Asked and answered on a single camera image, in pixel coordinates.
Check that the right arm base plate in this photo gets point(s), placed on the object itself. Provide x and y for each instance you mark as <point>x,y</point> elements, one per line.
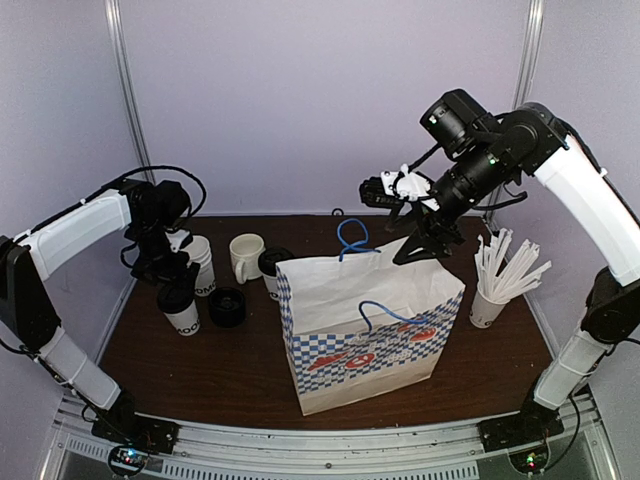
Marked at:
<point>515,430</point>

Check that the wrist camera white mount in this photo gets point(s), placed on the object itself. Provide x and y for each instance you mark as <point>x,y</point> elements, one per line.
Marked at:
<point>394,189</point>
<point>179,240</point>

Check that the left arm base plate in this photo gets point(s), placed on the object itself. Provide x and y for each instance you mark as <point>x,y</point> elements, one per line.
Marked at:
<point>144,433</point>

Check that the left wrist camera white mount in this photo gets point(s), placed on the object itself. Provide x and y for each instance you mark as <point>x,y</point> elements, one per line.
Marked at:
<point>179,240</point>

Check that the black plastic cup lid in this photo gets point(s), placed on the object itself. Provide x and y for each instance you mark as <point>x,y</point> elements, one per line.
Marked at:
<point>269,258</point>

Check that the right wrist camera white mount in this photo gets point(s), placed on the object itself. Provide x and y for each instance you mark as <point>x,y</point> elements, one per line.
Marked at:
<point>394,189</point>

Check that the bundle of white wrapped straws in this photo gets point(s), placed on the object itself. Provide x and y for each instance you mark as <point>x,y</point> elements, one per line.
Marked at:
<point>501,278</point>

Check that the stack of black cup lids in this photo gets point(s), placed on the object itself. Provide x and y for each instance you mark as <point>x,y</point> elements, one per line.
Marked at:
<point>227,307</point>

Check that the stack of white paper cups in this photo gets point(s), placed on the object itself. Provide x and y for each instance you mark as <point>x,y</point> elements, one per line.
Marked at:
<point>200,252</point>

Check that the cream ceramic mug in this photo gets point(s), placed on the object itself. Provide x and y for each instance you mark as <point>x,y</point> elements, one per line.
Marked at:
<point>245,251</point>

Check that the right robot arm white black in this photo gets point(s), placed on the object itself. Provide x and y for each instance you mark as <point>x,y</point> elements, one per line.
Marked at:
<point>492,150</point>

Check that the aluminium front rail frame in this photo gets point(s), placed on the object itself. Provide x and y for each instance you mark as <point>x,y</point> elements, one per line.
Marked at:
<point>451,450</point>

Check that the checkered paper takeout bag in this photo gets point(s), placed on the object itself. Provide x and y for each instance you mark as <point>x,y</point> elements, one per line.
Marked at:
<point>357,325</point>

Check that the white paper coffee cup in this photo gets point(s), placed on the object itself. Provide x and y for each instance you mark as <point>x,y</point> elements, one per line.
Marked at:
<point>271,286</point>

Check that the right aluminium corner post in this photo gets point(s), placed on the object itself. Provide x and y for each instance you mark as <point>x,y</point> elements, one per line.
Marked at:
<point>530,51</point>

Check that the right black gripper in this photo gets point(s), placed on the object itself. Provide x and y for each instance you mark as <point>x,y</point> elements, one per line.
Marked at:
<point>430,231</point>

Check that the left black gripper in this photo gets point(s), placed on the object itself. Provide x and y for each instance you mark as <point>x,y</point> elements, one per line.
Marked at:
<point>169,275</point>

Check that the white cup holding straws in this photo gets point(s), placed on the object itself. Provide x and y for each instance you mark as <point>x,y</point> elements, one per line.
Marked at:
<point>483,311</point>

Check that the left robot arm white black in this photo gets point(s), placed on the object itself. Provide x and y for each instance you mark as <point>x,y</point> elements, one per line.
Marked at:
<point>152,217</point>

